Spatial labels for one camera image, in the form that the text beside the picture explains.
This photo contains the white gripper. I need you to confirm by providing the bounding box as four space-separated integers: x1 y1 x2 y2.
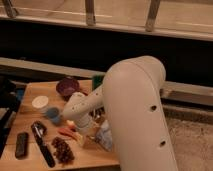
75 120 97 147

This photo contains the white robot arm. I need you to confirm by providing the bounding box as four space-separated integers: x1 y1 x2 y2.
62 56 178 171

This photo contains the blue plastic cup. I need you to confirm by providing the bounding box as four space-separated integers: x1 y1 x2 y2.
45 107 61 125

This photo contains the red chili pepper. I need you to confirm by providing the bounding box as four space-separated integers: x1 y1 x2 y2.
58 128 77 141

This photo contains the blue grey cloth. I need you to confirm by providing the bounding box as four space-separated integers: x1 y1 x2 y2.
95 120 113 151

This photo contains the dark grape bunch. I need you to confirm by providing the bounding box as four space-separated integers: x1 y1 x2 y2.
52 137 74 164

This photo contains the small dark metal object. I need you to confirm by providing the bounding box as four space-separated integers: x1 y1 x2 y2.
92 107 105 124

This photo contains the wooden cutting board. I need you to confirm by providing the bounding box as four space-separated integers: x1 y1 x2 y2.
0 82 119 171

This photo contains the purple bowl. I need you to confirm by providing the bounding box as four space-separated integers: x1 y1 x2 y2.
56 77 80 97

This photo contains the black remote control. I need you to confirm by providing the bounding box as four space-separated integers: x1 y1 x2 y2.
15 132 29 159

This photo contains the green plastic tray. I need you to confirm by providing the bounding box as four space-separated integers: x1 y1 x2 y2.
92 75 104 90

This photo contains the black handled peeler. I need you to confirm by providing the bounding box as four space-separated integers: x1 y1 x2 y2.
31 121 55 168

